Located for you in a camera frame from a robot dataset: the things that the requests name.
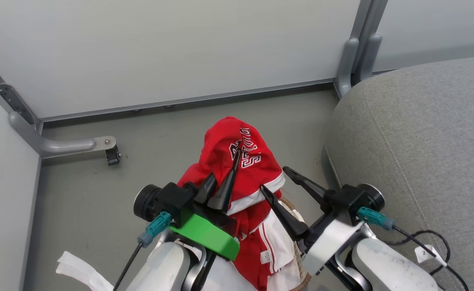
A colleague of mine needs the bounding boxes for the wicker laundry basket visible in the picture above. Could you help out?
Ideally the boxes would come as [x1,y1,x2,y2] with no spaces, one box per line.
[278,196,313,291]

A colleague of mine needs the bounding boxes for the left teal-plug black cable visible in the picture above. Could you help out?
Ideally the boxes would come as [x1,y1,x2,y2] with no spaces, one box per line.
[113,211,172,291]

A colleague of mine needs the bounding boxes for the grey partition corner post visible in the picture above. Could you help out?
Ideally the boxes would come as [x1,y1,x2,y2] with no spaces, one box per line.
[336,0,389,99]

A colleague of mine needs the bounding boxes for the red basketball jersey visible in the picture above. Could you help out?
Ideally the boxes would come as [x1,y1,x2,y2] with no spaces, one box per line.
[176,116,286,291]

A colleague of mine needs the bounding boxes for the grey fabric sofa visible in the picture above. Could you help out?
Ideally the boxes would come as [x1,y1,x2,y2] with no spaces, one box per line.
[321,54,474,291]

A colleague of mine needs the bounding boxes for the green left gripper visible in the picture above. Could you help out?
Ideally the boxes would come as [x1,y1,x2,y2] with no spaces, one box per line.
[168,150,242,261]

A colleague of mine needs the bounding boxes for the white cable tag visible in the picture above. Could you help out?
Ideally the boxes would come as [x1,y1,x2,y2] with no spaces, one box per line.
[414,244,438,264]

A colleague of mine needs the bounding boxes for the grey partition base rail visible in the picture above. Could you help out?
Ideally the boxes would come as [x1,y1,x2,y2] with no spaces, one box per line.
[38,78,338,123]

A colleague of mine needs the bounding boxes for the grey diagonal partition frame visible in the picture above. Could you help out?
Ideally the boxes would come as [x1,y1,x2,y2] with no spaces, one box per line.
[0,48,43,132]

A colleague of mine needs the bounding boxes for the white crumpled cloth strip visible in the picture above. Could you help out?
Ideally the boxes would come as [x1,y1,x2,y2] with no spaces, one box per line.
[56,251,115,291]

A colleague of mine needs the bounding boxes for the black floor clamp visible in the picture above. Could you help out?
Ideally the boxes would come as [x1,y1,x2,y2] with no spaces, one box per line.
[105,145,122,167]

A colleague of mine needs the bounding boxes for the white red-striped shorts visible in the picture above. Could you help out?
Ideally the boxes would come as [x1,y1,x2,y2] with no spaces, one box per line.
[256,209,303,291]

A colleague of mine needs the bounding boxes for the grey partition foot bracket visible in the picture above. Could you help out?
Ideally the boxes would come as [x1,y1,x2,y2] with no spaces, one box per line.
[8,111,117,158]

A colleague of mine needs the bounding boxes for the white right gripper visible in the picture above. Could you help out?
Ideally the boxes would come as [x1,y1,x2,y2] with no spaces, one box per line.
[260,166,363,276]

